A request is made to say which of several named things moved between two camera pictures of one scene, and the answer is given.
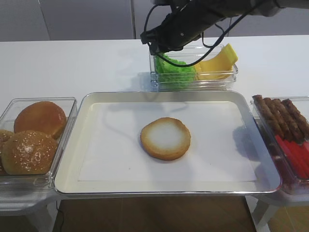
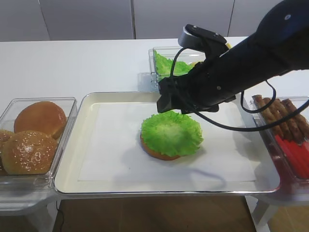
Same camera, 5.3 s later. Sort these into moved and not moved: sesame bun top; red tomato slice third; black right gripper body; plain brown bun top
Moved: black right gripper body
Not moved: sesame bun top; plain brown bun top; red tomato slice third
